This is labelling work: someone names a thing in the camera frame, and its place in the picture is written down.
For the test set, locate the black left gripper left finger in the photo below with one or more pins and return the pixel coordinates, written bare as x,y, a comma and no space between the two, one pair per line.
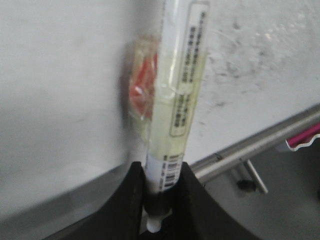
120,216

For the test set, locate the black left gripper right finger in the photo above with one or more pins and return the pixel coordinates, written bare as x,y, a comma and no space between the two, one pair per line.
197,216

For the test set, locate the red round taped magnet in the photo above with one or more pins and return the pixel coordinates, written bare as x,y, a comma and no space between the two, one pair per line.
141,89

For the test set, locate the white black whiteboard marker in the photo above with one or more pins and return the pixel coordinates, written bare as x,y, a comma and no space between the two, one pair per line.
181,60

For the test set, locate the white whiteboard surface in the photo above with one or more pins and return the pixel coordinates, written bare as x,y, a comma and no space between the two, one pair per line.
63,67

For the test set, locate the grey aluminium marker tray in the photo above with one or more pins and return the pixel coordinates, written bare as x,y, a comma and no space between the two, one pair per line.
44,219

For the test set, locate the pink white object at edge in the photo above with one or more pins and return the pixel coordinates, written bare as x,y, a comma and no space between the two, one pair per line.
303,139

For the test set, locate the metal bracket pin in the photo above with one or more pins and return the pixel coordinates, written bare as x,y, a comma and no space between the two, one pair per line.
247,179

